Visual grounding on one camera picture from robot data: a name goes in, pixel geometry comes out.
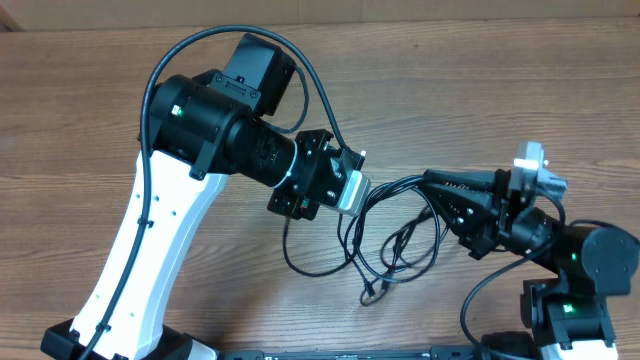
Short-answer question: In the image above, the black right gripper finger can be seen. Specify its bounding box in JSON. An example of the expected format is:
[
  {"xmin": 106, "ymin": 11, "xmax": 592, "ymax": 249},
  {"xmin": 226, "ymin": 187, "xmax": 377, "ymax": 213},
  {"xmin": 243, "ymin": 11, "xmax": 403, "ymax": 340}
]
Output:
[
  {"xmin": 423, "ymin": 169, "xmax": 496, "ymax": 192},
  {"xmin": 419, "ymin": 182, "xmax": 500, "ymax": 250}
]

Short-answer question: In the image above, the thin black USB cable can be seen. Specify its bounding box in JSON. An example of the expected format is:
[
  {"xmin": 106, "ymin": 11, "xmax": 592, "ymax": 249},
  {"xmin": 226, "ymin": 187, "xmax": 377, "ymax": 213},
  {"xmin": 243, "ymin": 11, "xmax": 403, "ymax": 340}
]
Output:
[{"xmin": 282, "ymin": 204, "xmax": 449, "ymax": 307}]

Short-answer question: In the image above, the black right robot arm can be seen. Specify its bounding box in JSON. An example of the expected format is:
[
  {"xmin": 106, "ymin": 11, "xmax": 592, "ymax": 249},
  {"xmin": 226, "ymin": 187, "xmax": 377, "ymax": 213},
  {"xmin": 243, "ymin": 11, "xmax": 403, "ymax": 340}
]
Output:
[{"xmin": 418, "ymin": 168, "xmax": 639, "ymax": 359}]

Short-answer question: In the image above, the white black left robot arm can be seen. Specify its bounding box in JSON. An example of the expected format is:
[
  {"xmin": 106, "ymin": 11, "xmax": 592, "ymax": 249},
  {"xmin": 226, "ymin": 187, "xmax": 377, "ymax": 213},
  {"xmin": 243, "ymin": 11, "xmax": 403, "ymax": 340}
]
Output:
[{"xmin": 41, "ymin": 25, "xmax": 370, "ymax": 360}]

